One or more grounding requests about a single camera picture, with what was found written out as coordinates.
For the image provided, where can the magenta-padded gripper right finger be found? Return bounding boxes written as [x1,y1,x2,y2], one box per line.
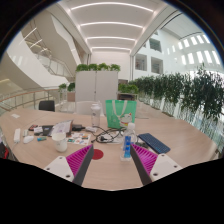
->
[129,143,184,187]

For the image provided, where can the green hedge row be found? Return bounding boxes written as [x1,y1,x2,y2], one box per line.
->
[128,64,224,124]

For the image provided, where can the tangled black cables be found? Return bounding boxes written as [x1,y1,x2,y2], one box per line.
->
[88,125,126,144]

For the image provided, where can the low planter with shrubs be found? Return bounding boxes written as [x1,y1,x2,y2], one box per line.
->
[118,83,139,101]

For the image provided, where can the green cat-print tote bag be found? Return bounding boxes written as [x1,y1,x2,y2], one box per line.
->
[105,99,138,130]

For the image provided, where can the black power adapter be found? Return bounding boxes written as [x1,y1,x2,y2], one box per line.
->
[71,124,86,132]

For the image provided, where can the clear blue-label water bottle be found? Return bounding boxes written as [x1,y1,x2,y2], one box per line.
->
[120,122,138,162]

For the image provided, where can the small potted plant stand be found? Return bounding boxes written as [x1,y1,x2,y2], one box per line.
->
[58,82,76,103]

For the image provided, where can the white power strip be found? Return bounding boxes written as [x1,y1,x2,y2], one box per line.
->
[13,128,22,144]

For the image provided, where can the white computer mouse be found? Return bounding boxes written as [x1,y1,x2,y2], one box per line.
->
[22,135,35,145]

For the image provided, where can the colourful sticker sheet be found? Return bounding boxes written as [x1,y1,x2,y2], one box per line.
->
[66,132,92,146]

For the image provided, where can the clear white-lid shaker bottle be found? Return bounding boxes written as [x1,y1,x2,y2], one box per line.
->
[90,101,102,128]

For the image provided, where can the ceiling light strips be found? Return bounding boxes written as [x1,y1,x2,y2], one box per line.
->
[69,1,156,53]

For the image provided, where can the white leaf-print paper cup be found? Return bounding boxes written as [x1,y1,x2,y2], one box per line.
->
[51,131,69,153]

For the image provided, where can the white printed booklet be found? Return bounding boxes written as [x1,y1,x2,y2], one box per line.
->
[49,119,74,138]

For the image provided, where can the black office chair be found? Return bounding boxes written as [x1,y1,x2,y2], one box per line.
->
[38,100,56,113]

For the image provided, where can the flat round red coaster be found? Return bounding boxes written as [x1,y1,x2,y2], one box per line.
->
[91,148,105,161]

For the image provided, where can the black tablet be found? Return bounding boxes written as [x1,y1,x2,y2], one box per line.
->
[41,124,55,137]

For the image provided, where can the white cabinet with plants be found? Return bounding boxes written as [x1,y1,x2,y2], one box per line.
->
[74,63,121,103]

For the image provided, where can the glass railing with handrail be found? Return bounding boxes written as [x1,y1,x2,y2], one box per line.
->
[0,87,63,113]

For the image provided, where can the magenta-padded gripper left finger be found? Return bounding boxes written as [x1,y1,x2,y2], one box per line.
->
[43,144,95,187]

